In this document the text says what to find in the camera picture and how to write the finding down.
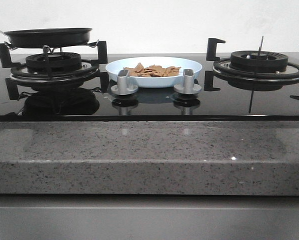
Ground silver stove knob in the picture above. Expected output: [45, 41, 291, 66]
[173, 69, 202, 95]
[111, 69, 139, 96]

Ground black glass cooktop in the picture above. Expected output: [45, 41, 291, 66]
[0, 53, 299, 122]

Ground light blue plate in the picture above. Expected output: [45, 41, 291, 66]
[105, 56, 203, 88]

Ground black burner grate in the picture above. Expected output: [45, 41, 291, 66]
[206, 38, 299, 86]
[0, 41, 108, 88]

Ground black right burner head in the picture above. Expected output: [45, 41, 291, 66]
[230, 50, 289, 69]

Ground brown meat pieces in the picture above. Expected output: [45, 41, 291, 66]
[123, 62, 181, 78]

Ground silver right stove knob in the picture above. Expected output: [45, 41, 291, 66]
[173, 69, 202, 95]

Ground black frying pan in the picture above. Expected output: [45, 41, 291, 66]
[0, 27, 93, 49]

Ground black left burner head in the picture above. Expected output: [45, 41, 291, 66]
[25, 52, 82, 74]

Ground black left burner grate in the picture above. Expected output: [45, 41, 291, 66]
[0, 41, 108, 88]

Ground black right burner grate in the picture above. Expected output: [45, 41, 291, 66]
[206, 38, 299, 86]

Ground grey cabinet front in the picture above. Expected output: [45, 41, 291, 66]
[0, 195, 299, 240]

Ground silver left stove knob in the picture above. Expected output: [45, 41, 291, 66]
[111, 69, 139, 96]

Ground black burner head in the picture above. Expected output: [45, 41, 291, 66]
[230, 50, 289, 69]
[25, 52, 82, 74]

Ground grey speckled stone countertop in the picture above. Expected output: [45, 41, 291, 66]
[0, 121, 299, 196]

